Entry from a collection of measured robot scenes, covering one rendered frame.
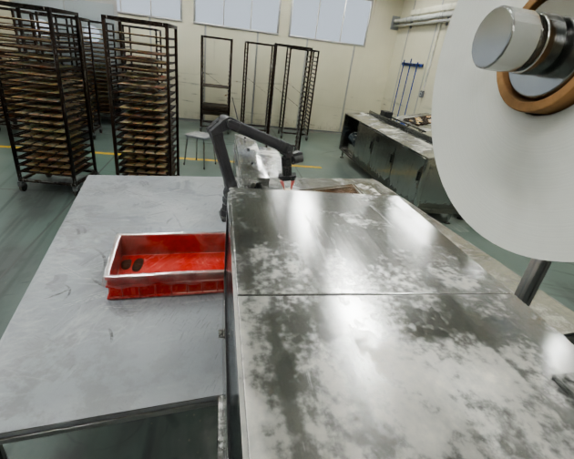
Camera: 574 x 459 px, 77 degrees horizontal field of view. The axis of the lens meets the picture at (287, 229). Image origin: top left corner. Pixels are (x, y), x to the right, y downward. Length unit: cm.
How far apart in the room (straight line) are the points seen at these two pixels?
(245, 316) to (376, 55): 908
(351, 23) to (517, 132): 897
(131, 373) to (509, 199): 103
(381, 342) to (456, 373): 10
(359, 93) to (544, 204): 916
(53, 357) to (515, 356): 112
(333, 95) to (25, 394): 865
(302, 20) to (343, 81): 160
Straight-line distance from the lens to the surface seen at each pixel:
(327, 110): 922
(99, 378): 116
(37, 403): 116
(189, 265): 156
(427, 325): 62
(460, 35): 39
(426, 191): 448
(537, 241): 29
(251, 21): 879
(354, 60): 930
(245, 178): 236
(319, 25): 904
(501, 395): 57
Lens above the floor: 166
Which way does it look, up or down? 26 degrees down
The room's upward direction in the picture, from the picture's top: 7 degrees clockwise
